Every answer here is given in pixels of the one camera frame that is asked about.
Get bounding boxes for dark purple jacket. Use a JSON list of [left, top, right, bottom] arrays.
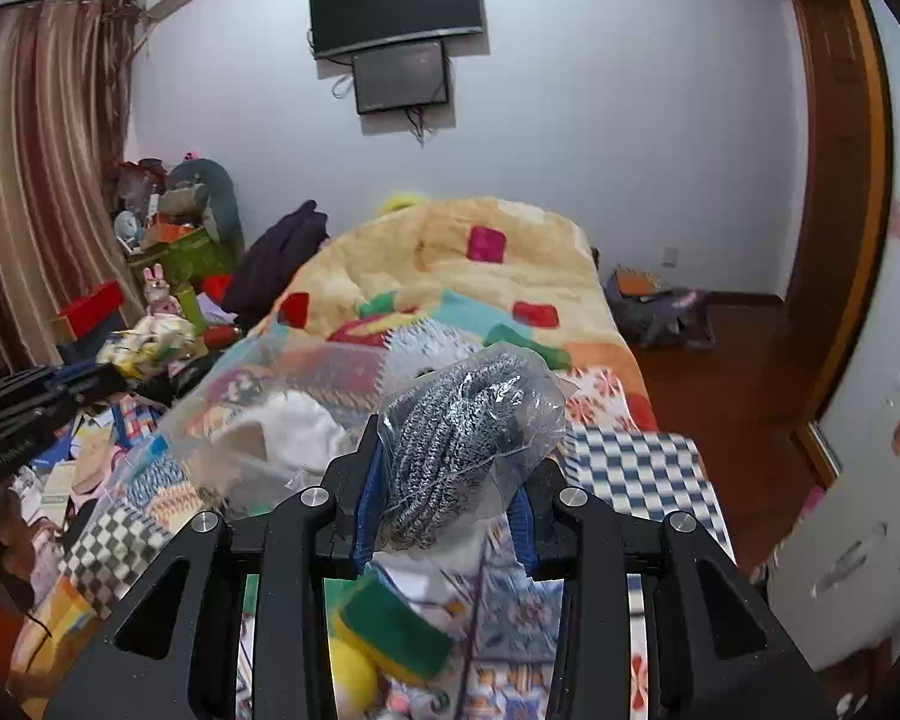
[[221, 199, 331, 331]]

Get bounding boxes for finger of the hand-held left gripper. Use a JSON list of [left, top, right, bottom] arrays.
[[41, 361, 130, 413]]

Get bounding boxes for purple bag on floor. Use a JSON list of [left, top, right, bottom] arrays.
[[604, 266, 717, 351]]

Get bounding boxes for striped pink brown curtain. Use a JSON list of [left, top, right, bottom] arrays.
[[0, 0, 145, 372]]

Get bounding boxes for small black wall monitor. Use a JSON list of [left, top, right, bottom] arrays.
[[351, 40, 452, 116]]

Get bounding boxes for large black wall television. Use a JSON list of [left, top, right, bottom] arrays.
[[307, 0, 485, 59]]

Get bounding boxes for pink rabbit toy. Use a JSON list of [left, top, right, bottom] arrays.
[[142, 265, 181, 317]]

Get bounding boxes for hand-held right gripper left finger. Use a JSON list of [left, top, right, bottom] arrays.
[[45, 414, 385, 720]]

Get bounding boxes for blue white checkered cloth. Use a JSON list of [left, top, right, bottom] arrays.
[[562, 427, 736, 567]]

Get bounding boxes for white door with stickers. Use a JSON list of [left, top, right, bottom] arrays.
[[765, 366, 900, 672]]

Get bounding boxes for grey white checkered cloth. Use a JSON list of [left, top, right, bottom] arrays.
[[58, 499, 177, 620]]

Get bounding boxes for bagged grey knit gloves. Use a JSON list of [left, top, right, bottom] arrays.
[[373, 341, 571, 554]]

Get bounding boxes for green cardboard box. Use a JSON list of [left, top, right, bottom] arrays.
[[129, 226, 237, 293]]

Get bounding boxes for yellow plush printed blanket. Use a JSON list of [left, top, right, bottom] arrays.
[[244, 196, 650, 432]]

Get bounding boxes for clear bag with white cloth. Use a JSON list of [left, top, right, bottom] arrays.
[[154, 334, 391, 518]]

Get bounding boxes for grey plush toy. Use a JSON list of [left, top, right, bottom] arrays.
[[157, 157, 244, 260]]

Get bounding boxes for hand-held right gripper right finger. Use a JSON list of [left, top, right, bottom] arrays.
[[511, 457, 835, 720]]

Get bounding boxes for red box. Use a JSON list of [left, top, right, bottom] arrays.
[[52, 281, 125, 340]]

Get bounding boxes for yellow green sponge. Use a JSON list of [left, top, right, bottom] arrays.
[[328, 566, 455, 713]]

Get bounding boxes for wooden door frame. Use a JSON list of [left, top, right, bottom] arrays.
[[701, 0, 893, 485]]

